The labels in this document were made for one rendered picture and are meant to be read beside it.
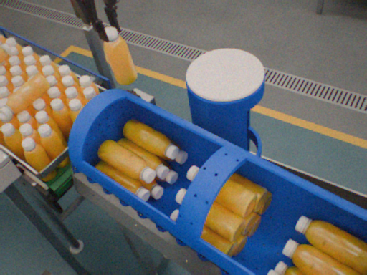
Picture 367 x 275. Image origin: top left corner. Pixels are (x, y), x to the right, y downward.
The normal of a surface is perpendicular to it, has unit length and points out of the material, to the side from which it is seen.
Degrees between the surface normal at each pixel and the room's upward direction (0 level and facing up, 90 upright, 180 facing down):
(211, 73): 0
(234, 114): 90
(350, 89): 0
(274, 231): 25
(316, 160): 0
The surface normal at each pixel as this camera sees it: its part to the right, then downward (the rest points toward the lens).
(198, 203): -0.49, -0.09
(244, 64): -0.13, -0.63
